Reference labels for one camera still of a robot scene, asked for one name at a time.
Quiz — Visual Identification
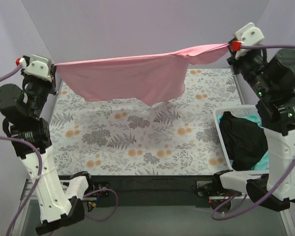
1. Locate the pink t shirt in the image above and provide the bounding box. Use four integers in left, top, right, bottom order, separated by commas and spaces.
56, 43, 228, 106

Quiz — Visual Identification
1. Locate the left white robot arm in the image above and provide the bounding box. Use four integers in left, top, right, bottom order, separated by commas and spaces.
0, 75, 95, 236

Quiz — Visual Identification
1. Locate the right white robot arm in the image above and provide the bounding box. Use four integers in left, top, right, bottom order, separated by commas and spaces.
212, 45, 295, 211

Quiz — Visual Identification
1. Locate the white plastic laundry basket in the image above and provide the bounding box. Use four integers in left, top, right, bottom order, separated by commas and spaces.
213, 105, 269, 174

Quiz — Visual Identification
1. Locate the black t shirt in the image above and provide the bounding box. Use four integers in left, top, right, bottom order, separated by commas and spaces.
219, 111, 269, 171

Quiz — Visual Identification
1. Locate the floral table cloth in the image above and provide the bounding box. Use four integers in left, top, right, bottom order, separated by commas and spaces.
50, 69, 241, 175

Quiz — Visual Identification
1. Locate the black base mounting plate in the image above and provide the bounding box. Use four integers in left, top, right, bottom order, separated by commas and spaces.
65, 175, 242, 208

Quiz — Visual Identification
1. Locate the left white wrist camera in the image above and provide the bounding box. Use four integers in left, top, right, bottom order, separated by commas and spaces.
16, 55, 52, 83

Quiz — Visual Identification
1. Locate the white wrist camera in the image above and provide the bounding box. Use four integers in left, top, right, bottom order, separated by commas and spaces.
230, 22, 265, 54
16, 55, 52, 83

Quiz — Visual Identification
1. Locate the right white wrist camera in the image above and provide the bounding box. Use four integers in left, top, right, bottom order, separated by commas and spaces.
230, 22, 265, 54

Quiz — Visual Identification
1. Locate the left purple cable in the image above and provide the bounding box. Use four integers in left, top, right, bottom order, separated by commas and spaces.
0, 66, 118, 236

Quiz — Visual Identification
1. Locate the purple cable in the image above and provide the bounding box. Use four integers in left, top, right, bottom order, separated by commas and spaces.
211, 43, 295, 221
0, 66, 118, 236

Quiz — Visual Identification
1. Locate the aluminium frame rail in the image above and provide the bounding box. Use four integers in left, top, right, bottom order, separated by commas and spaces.
21, 178, 286, 201

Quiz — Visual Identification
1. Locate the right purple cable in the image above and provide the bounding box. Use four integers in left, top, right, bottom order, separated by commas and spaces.
211, 43, 295, 221

